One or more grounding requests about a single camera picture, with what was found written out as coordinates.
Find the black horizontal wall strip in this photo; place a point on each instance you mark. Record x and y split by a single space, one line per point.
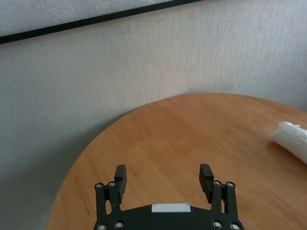
96 20

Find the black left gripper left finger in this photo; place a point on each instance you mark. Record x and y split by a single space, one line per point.
120 182

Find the white plastic-wrapped sandbag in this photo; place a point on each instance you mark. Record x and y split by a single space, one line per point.
292 141

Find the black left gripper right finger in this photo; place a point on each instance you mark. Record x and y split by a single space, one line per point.
206 182

